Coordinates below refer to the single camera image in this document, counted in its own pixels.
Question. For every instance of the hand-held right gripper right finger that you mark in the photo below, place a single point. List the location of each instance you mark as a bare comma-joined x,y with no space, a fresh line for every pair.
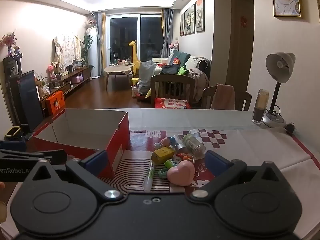
214,161

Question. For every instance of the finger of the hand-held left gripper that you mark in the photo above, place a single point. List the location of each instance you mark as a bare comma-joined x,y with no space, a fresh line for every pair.
32,155

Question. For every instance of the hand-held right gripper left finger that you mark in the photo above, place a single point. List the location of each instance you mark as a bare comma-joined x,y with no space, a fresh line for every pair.
96,158

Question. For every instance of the red cardboard box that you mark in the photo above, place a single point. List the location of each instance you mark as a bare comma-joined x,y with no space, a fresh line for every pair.
117,145

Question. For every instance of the green cap clear bottle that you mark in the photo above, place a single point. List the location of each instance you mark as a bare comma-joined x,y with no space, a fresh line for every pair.
193,142

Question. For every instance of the black bin with yellow rim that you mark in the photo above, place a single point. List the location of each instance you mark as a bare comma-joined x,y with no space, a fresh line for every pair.
12,133

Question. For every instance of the pink heart case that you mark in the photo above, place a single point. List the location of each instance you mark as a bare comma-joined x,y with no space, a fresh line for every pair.
181,175

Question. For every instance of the silver cap clear bottle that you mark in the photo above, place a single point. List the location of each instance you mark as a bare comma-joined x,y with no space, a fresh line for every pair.
178,143

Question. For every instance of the red white printed table mat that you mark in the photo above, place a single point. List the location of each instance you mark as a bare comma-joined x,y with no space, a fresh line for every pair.
262,150

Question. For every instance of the small yellow box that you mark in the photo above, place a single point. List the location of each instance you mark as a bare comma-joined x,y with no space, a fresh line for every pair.
162,155

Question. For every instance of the pink blue doll figurine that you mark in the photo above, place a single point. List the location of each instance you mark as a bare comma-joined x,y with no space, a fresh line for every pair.
163,141

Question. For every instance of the orange gift box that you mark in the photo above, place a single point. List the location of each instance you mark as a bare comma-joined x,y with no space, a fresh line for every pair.
55,102

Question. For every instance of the black flat board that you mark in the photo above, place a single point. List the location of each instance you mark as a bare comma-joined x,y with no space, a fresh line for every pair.
30,97

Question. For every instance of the wooden chair with towel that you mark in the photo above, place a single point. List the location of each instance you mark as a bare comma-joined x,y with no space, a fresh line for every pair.
242,100

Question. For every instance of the red printed packet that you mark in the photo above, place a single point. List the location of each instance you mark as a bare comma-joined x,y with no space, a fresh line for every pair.
172,103

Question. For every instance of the glass jar with dark contents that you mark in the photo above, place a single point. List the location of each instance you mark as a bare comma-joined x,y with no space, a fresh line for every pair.
260,105

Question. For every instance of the plastic bottle with red label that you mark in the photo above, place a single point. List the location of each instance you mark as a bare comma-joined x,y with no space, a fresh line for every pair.
134,91

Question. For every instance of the black water dispenser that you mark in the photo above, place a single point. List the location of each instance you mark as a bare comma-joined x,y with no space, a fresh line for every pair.
12,80

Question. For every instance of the wooden television cabinet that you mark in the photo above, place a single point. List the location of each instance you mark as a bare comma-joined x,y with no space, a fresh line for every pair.
65,83

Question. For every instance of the pink rabbit bag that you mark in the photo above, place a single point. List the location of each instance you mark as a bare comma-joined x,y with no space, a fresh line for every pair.
77,78

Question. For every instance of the black power plug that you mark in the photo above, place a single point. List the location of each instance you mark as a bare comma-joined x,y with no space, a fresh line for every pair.
291,128

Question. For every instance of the yellow stool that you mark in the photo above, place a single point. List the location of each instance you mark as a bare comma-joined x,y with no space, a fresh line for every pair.
135,81

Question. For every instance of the wooden slat back chair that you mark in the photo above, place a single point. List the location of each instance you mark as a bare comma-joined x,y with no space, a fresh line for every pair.
172,78

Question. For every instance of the round coffee table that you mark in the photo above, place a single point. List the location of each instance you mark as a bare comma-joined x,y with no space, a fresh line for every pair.
118,68

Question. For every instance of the grey plastic bag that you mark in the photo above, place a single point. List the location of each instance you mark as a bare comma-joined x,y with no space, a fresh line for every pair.
146,75

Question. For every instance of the grey desk lamp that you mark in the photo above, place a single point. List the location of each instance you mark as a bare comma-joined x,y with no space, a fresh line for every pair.
277,85

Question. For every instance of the sofa with clothes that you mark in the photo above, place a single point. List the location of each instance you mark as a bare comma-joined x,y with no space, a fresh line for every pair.
190,62

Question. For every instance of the white standing air conditioner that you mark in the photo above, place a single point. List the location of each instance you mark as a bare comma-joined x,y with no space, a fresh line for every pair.
93,52

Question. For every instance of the yellow giraffe toy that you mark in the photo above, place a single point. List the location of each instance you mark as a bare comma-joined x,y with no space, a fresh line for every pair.
135,55

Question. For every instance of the green potted plant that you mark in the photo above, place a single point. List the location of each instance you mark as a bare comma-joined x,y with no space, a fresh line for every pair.
86,47

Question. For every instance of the hanging pale clothes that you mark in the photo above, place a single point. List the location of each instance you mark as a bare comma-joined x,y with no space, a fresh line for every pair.
66,46

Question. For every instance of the pink flowers in vase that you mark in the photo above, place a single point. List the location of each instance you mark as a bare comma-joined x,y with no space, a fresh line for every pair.
8,42

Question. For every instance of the grey yellow curtain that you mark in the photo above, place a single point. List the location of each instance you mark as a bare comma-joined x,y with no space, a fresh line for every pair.
167,32
101,42

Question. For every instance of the wooden door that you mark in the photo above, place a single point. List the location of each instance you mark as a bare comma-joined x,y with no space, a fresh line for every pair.
240,42

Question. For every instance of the pink plush doll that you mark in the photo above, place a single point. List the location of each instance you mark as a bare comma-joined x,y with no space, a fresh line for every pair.
174,45

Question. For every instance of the glass balcony door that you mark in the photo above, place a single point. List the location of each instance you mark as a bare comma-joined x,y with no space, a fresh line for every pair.
136,37

